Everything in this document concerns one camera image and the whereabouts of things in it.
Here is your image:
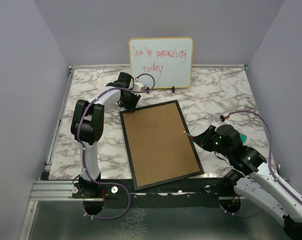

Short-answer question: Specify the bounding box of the purple cable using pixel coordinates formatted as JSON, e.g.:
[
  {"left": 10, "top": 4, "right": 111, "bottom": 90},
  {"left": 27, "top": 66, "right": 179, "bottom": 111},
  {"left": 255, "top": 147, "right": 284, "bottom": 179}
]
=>
[
  {"left": 76, "top": 73, "right": 156, "bottom": 221},
  {"left": 220, "top": 110, "right": 302, "bottom": 218}
]

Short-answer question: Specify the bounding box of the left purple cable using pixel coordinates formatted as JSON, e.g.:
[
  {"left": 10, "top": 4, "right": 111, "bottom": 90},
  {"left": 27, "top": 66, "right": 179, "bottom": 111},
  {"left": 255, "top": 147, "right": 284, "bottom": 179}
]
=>
[{"left": 76, "top": 73, "right": 156, "bottom": 221}]

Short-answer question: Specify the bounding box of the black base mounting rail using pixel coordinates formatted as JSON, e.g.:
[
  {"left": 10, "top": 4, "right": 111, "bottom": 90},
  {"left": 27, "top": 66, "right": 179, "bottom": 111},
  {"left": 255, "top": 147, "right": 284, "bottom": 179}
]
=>
[{"left": 72, "top": 178, "right": 238, "bottom": 209}]

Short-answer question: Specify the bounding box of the teal green eraser block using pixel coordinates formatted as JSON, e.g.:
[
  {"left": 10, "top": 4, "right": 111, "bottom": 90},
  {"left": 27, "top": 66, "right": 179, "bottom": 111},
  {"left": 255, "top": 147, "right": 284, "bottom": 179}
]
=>
[{"left": 240, "top": 133, "right": 247, "bottom": 143}]

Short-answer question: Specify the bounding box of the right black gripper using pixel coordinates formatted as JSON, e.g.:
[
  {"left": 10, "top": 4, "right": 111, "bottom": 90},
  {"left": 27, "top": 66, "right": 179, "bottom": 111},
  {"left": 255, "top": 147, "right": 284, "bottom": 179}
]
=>
[{"left": 193, "top": 124, "right": 232, "bottom": 159}]

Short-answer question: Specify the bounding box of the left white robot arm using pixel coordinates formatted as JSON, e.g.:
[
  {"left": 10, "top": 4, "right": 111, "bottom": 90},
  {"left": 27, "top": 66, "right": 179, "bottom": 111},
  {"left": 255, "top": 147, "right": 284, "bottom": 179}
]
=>
[{"left": 71, "top": 72, "right": 147, "bottom": 198}]

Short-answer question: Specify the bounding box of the aluminium table edge rail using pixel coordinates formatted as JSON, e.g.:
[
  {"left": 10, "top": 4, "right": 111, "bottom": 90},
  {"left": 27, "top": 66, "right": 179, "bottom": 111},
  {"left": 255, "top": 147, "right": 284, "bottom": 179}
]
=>
[{"left": 30, "top": 67, "right": 81, "bottom": 201}]

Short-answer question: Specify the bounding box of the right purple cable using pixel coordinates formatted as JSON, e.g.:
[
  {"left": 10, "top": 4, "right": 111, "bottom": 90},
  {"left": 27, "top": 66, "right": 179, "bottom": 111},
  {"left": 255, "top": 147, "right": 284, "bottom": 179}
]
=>
[{"left": 220, "top": 110, "right": 302, "bottom": 218}]

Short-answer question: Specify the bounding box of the yellow-framed whiteboard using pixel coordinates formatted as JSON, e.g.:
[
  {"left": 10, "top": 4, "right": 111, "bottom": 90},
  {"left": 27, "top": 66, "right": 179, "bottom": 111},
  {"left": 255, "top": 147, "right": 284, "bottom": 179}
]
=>
[{"left": 129, "top": 37, "right": 193, "bottom": 89}]

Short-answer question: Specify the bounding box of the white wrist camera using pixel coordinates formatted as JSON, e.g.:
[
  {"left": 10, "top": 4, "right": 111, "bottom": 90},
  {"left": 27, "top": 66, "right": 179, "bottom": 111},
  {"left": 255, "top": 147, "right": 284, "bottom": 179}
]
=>
[
  {"left": 219, "top": 114, "right": 230, "bottom": 123},
  {"left": 133, "top": 78, "right": 147, "bottom": 92}
]

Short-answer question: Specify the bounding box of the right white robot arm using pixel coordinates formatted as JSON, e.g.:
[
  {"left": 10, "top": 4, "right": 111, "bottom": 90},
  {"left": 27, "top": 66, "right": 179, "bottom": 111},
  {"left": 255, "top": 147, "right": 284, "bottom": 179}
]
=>
[{"left": 190, "top": 124, "right": 302, "bottom": 240}]

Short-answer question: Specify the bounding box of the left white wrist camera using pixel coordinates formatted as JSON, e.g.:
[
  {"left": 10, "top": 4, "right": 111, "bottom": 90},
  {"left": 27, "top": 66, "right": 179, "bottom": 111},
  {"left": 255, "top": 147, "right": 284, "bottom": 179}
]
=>
[{"left": 133, "top": 78, "right": 147, "bottom": 92}]

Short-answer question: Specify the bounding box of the black whiteboard stand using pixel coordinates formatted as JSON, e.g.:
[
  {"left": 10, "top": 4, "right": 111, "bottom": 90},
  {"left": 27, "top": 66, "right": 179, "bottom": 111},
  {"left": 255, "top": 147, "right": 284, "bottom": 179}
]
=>
[{"left": 146, "top": 86, "right": 176, "bottom": 94}]

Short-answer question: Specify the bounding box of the black picture frame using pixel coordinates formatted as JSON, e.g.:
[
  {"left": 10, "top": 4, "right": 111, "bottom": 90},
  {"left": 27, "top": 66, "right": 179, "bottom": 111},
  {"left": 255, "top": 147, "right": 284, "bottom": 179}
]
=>
[{"left": 120, "top": 100, "right": 204, "bottom": 191}]

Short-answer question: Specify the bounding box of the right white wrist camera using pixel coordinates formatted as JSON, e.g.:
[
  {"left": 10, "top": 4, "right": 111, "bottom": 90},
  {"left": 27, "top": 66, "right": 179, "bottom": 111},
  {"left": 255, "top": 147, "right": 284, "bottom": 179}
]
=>
[{"left": 219, "top": 114, "right": 230, "bottom": 123}]

